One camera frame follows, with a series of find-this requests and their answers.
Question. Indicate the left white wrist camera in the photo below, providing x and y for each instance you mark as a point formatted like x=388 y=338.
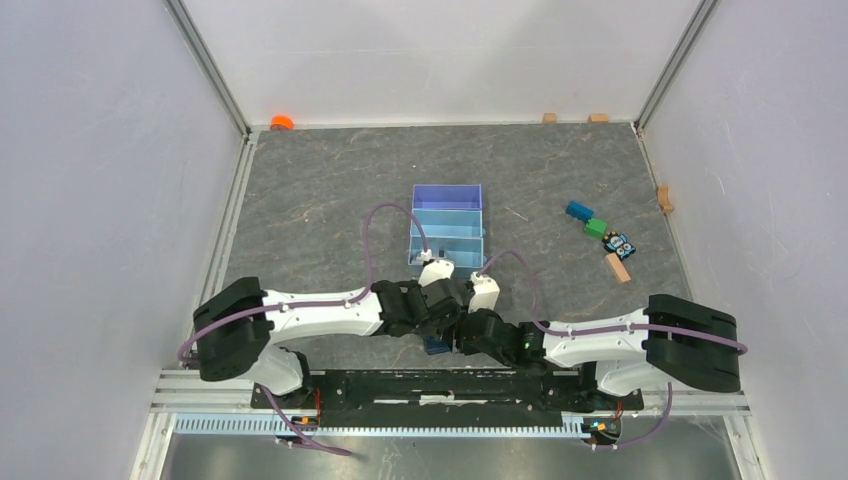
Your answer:
x=435 y=270

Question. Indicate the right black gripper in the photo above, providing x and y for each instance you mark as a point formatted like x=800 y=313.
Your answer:
x=485 y=312

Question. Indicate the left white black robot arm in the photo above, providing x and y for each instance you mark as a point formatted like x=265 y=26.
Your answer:
x=238 y=333

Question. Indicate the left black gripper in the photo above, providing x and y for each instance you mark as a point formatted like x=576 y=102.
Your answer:
x=440 y=323

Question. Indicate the orange round cap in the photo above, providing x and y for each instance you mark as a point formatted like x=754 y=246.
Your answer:
x=281 y=122

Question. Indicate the black owl pattern block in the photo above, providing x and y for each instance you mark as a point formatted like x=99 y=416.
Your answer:
x=618 y=244

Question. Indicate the blue purple three-bin tray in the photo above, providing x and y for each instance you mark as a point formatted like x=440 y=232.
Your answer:
x=449 y=217

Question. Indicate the green toy brick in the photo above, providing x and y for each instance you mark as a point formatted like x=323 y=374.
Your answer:
x=595 y=228

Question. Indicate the curved wooden piece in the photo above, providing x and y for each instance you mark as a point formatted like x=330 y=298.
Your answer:
x=664 y=199

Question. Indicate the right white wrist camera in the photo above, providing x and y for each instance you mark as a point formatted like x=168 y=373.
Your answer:
x=485 y=293

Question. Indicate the wooden stick block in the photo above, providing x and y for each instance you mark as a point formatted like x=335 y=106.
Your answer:
x=617 y=267

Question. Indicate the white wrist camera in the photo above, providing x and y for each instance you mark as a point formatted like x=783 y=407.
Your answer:
x=435 y=270
x=485 y=293

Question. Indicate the blue card holder wallet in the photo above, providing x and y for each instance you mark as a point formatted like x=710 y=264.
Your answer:
x=436 y=346

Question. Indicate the blue toy brick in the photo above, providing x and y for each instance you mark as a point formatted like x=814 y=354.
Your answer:
x=579 y=211

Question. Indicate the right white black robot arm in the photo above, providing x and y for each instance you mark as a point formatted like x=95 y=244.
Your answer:
x=671 y=339

